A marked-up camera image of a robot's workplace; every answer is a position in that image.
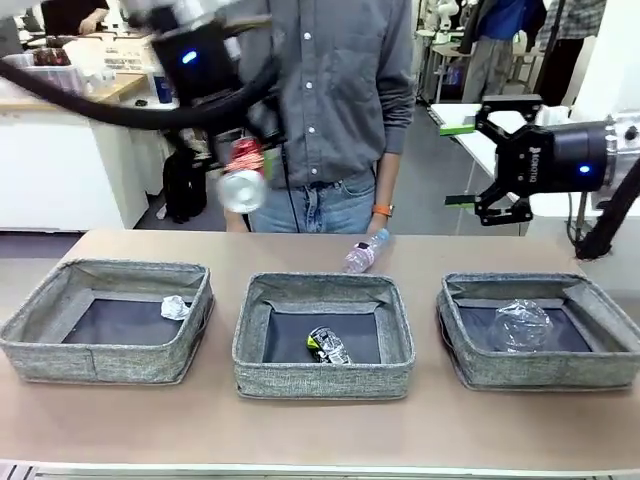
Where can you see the person in black shirt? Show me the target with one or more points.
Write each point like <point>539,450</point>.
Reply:
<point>75,15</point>

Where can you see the white lab robot arm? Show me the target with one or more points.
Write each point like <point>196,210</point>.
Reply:
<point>445,12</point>

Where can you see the person in blue jacket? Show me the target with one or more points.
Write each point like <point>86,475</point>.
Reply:
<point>500,50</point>

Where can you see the person's right hand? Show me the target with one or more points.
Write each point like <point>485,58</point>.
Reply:
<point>237,222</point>

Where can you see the white counter with wooden top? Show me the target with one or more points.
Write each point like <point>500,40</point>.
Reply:
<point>50,165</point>

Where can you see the clear plastic water bottle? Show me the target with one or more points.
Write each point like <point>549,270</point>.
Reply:
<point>362,255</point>

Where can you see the person in plaid shirt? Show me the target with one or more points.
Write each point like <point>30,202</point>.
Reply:
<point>565,50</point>

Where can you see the blue bottle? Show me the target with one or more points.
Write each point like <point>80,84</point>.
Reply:
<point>162,90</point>

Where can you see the person's left hand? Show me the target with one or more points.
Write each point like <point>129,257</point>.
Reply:
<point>381,225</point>

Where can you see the orange wristwatch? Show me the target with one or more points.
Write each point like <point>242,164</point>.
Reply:
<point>383,209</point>

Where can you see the grey fabric basket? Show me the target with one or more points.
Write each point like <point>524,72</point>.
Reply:
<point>320,385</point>
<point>125,365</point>
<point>525,372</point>

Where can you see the large white table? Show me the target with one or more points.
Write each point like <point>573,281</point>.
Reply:
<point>450,114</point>

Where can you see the crushed black soda can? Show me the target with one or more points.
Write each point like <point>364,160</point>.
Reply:
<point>327,345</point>

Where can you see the person in grey shirt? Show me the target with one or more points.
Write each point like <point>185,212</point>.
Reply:
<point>325,100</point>

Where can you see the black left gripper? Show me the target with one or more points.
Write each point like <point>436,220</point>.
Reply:
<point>200,75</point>

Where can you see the white paper ball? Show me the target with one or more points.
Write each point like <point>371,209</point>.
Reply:
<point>174,307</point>

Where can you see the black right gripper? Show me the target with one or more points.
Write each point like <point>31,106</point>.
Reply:
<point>575,150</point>

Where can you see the clear plastic cup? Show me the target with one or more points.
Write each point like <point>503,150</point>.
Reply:
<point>520,327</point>

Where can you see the clear plastic storage box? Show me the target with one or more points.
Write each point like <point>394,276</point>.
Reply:
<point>50,75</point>

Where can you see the black backpack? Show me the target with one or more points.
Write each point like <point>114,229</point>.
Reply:
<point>185,195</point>

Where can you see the white slatted crate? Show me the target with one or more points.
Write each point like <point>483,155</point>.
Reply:
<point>117,55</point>

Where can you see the crushed red soda can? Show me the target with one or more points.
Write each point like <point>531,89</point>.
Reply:
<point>242,185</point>

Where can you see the person's left forearm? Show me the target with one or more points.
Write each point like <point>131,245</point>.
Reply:
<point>387,180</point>

